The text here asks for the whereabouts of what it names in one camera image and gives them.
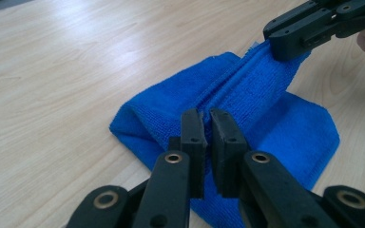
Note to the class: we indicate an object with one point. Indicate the blue microfibre cloth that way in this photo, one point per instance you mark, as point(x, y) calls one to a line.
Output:
point(158, 106)

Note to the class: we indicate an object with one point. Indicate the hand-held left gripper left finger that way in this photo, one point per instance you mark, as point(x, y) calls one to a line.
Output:
point(171, 190)

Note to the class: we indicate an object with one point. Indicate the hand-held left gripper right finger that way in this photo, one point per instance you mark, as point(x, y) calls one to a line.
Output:
point(266, 190)

